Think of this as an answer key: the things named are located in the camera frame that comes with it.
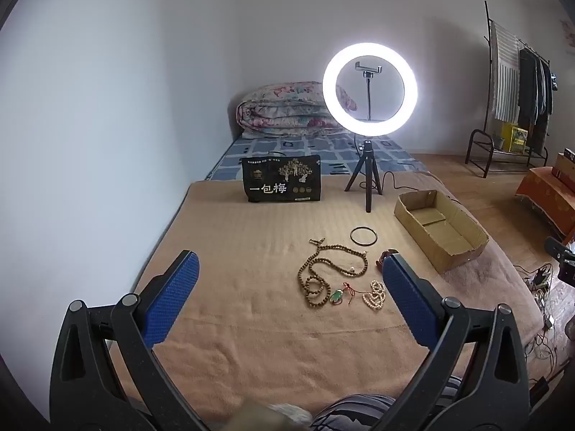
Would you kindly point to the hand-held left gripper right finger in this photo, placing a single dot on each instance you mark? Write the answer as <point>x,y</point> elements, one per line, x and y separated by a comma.
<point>411,296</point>

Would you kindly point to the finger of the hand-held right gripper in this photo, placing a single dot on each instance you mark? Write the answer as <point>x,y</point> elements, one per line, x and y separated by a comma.
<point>568,273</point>
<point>555,244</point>

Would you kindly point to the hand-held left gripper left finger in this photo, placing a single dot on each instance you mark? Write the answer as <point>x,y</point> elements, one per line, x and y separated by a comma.
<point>175,296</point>

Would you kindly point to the cardboard box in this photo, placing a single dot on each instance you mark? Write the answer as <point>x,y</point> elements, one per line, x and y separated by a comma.
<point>453,258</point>

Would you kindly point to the black bangle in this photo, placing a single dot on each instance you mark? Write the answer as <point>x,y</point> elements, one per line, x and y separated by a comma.
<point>351,236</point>

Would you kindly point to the power strip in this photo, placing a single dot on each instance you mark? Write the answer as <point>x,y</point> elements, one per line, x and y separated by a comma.
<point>539,280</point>

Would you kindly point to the orange cloth-covered cabinet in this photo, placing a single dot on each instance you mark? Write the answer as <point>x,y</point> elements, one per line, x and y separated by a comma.
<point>546,197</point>

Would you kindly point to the brown box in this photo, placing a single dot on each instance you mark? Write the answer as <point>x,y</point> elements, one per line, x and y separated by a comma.
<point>566,166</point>

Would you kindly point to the tan blanket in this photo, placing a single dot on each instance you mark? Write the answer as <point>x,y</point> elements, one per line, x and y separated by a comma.
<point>251,332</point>

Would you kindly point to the yellow box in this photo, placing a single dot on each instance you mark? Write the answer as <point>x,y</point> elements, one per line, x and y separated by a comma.
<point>514,137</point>

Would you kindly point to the small grey pot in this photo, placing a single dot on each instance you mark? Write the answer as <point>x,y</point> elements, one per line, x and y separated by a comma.
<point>499,142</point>

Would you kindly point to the black power adapter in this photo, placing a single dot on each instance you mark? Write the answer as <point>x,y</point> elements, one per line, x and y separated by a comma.
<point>540,390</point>

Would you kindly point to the person's striped clothing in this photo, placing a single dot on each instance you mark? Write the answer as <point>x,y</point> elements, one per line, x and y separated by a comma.
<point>359,413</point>

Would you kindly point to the black tripod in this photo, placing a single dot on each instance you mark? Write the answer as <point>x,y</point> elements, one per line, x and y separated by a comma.
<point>368,175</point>

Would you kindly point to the black metal clothes rack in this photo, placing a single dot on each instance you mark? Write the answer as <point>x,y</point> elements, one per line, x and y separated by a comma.
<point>488,112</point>

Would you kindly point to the dark hanging clothes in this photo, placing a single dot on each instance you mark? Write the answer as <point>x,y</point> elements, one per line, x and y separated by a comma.
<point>532,94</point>

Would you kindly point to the beige cloth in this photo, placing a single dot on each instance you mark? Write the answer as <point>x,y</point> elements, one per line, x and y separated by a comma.
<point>265,420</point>

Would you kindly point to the black snack bag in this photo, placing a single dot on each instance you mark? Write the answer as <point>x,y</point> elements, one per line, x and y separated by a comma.
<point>278,179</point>

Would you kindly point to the striped hanging towel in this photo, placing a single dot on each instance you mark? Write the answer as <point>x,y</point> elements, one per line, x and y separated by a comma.
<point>505,76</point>

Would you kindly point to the blue patterned bedsheet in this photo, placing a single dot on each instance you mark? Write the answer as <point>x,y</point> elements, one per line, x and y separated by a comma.
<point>314,146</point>

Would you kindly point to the folded floral quilt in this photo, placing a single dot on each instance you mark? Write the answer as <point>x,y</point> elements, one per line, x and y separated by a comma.
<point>278,107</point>

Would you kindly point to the gooseneck phone holder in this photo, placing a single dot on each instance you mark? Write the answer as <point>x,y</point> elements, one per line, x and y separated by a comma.
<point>368,68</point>

